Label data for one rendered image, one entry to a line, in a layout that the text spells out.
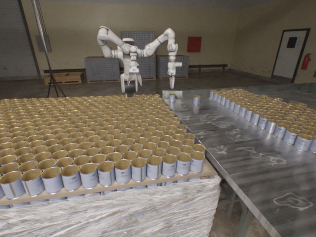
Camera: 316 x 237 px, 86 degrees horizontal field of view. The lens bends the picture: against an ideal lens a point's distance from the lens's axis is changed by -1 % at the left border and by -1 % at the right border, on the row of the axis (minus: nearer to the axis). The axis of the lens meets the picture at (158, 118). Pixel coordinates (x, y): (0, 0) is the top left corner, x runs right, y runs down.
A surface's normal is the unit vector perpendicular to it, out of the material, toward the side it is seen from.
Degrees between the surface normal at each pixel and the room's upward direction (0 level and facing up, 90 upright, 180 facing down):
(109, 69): 92
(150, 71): 90
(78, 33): 90
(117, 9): 90
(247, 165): 0
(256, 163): 0
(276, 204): 0
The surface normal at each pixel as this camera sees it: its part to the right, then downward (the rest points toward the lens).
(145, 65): 0.25, 0.41
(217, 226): 0.00, -0.91
